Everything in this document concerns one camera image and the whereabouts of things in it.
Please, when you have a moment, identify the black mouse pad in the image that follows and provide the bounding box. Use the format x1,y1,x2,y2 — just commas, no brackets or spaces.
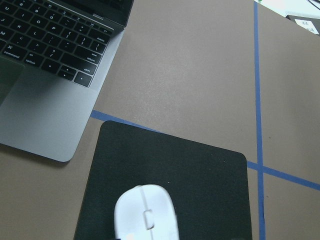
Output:
74,121,252,240

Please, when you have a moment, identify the white computer mouse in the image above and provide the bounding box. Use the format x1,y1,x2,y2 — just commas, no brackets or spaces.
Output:
114,184,180,240

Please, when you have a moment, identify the grey laptop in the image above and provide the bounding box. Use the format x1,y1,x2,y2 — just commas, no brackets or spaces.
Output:
0,0,133,162

